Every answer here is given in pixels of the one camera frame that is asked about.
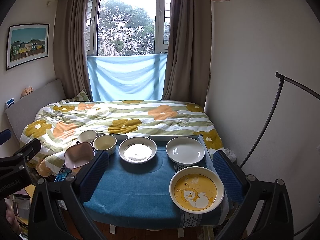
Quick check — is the yellow cartoon duck plate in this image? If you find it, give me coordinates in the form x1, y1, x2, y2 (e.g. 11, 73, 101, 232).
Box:
169, 166, 225, 215

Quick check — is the plain white plate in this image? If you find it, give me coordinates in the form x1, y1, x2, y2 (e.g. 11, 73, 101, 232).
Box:
166, 137, 205, 166

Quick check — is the grey headboard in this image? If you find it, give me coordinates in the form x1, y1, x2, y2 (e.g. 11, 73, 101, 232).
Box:
5, 79, 66, 141

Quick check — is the floral striped duvet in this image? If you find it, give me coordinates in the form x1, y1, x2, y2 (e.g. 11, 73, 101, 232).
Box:
20, 100, 224, 177

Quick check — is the small white bowl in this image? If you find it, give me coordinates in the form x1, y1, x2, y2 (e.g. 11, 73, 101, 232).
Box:
78, 130, 98, 143

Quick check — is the blue table cloth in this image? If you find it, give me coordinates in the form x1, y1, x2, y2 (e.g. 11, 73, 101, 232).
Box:
82, 134, 234, 228

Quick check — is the green patterned pillow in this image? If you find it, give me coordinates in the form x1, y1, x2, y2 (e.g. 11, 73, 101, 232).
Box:
71, 90, 91, 102

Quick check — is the cream cartoon bowl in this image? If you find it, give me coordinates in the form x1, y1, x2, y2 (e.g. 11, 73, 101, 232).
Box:
93, 134, 117, 155

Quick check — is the left brown curtain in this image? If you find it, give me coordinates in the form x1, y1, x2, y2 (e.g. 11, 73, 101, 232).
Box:
53, 0, 92, 100

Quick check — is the brown curtain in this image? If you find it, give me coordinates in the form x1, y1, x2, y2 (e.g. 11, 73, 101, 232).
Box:
53, 0, 92, 100
162, 0, 212, 107

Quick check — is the framed city picture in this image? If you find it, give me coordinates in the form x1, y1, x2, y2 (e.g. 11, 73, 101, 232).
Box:
6, 23, 49, 71

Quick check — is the cream rimmed plate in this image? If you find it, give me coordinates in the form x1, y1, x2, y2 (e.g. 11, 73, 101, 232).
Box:
118, 137, 157, 164

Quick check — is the light blue window cloth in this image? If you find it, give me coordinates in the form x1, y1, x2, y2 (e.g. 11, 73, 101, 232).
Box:
87, 54, 167, 101

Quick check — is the black curved lamp stand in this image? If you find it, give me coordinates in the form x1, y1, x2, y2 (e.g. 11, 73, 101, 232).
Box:
240, 72, 320, 168

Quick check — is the white framed window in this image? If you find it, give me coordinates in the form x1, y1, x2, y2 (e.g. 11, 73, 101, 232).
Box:
85, 0, 171, 56

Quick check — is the right brown curtain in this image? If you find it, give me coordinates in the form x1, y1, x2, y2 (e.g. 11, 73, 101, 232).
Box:
162, 0, 212, 107

